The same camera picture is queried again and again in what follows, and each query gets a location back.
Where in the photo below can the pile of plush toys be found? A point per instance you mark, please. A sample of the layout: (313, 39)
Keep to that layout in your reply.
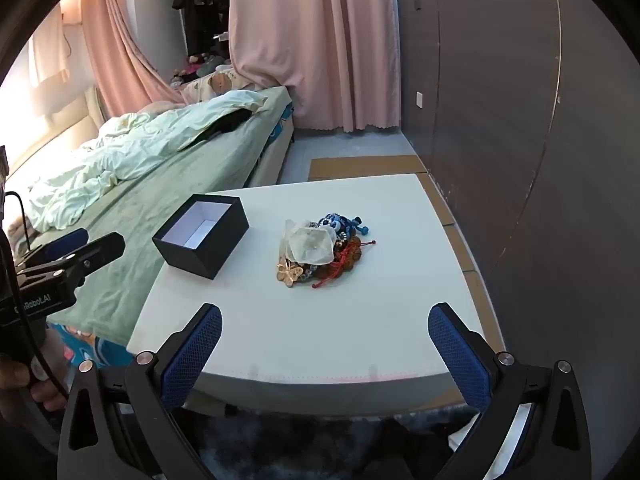
(200, 65)

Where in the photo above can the light green duvet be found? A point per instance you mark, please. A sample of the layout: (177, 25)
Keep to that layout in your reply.
(125, 150)

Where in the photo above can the beige headboard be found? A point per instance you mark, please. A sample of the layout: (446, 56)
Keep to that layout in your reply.
(60, 125)

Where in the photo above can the brown cardboard sheet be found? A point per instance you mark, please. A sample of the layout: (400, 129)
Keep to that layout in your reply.
(365, 167)

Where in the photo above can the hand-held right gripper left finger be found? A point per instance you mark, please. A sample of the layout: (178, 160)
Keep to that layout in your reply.
(192, 355)

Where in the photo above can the printed pillow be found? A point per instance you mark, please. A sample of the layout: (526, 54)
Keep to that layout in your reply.
(210, 85)

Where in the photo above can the hanging dark clothes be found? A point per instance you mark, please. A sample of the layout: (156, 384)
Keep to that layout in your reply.
(200, 0)

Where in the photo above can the white hanging cloth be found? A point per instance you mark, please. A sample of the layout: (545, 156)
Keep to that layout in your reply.
(47, 45)

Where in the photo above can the beige bed base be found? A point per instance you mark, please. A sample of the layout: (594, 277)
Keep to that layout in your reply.
(272, 160)

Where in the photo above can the gold butterfly ornament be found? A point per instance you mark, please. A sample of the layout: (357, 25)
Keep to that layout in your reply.
(290, 274)

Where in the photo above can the white wall socket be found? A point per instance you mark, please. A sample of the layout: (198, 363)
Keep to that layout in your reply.
(420, 99)

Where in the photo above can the wide pink curtain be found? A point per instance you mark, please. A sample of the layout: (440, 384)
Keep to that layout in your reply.
(310, 35)

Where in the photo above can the person's left hand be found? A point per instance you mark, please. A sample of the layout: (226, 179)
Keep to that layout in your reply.
(15, 375)

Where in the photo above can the dark fuzzy rug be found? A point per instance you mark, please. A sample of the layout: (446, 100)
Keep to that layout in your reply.
(300, 445)

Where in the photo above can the clear plastic bag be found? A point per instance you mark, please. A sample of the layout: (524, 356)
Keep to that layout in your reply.
(310, 247)

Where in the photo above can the draped pink curtain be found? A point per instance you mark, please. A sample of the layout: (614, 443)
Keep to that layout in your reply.
(110, 35)

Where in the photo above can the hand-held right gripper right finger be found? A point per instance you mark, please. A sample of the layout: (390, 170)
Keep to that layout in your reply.
(457, 355)

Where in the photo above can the dark wooden wardrobe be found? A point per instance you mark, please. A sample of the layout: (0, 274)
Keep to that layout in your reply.
(500, 110)

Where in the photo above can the green bed sheet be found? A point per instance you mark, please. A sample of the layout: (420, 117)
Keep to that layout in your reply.
(175, 190)

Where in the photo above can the black jewelry box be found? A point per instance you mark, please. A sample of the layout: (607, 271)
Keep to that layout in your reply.
(220, 245)

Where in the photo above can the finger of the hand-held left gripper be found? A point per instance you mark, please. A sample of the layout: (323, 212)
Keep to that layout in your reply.
(102, 251)
(67, 241)

